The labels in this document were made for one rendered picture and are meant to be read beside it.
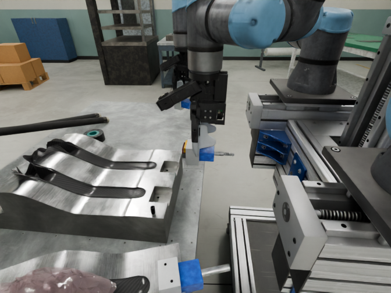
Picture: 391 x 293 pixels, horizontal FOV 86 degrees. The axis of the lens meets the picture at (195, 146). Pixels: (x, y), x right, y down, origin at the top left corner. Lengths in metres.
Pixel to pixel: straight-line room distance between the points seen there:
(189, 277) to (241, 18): 0.43
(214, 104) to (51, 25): 7.08
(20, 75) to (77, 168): 4.58
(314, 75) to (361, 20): 7.40
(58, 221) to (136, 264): 0.23
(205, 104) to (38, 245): 0.51
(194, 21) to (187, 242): 0.47
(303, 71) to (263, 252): 0.89
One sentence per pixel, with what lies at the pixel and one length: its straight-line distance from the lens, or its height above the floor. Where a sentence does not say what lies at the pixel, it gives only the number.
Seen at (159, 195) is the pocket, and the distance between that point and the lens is 0.57.
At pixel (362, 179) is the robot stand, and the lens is 0.43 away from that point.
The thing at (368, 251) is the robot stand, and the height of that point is 0.97.
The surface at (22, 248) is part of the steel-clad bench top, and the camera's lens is 0.67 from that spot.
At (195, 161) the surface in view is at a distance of 0.57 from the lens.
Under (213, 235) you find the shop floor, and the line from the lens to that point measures 1.53.
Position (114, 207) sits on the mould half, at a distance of 0.53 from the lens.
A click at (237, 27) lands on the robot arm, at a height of 1.24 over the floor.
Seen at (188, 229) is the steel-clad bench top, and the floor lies 0.80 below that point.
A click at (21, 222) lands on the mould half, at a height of 0.83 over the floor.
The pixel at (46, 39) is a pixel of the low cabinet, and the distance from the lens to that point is 7.61.
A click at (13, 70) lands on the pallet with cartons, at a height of 0.37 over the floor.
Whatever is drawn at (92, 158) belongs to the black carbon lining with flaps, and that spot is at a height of 0.90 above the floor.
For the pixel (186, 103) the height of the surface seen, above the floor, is 0.94.
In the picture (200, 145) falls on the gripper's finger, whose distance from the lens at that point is 0.53.
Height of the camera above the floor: 1.26
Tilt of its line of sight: 33 degrees down
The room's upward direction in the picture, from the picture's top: straight up
